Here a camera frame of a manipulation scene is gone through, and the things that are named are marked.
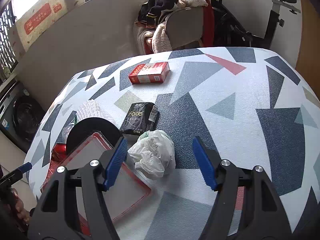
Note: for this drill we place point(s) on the cardboard sheet with red label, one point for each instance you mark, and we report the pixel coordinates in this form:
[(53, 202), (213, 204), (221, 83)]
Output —
[(36, 21)]

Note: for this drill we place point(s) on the red crumpled wrapper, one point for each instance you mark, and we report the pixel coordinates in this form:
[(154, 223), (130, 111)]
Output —
[(59, 152)]

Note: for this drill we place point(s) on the dark washing machine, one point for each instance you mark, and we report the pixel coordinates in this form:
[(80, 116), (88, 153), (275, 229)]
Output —
[(21, 115)]

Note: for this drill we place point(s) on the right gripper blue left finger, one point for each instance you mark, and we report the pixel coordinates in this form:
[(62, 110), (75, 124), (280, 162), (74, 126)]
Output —
[(116, 157)]

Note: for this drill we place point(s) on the geometric patterned table cover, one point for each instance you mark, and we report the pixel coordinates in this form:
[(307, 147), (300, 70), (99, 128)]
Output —
[(248, 104)]

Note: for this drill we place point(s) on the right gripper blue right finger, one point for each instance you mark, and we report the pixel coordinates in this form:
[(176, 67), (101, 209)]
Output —
[(205, 164)]

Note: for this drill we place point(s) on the person's left hand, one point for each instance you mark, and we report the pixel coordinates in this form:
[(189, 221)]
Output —
[(21, 212)]

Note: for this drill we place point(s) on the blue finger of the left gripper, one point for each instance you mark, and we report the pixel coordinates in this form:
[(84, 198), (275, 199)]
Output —
[(24, 168)]

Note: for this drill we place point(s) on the black round tin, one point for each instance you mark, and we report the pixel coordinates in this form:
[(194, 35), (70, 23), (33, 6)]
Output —
[(87, 127)]

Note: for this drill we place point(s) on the white plastic bag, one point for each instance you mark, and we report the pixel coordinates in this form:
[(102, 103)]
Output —
[(153, 154)]

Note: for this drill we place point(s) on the beige chair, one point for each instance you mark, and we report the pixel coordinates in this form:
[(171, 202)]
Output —
[(185, 27)]

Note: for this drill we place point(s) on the wooden door panel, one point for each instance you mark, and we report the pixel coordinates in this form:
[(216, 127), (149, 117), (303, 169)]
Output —
[(308, 58)]

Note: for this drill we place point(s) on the green white candy wrapper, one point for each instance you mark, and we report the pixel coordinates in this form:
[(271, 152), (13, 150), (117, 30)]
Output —
[(67, 128)]

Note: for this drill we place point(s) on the clear red-edged plastic package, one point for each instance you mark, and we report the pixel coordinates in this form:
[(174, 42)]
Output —
[(74, 204)]

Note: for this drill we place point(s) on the black Face tissue pack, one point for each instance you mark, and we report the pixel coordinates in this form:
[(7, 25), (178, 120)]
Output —
[(141, 117)]

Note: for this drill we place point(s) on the black window frame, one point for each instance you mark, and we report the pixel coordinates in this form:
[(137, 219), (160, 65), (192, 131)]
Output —
[(8, 58)]

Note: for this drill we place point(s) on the red cigarette box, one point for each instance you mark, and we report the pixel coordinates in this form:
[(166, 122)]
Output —
[(149, 73)]

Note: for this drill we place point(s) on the white foam fruit net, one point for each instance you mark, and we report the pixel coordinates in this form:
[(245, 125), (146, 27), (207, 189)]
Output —
[(92, 109)]

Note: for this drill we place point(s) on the black exercise bike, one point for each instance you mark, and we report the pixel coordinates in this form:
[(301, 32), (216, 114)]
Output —
[(253, 15)]

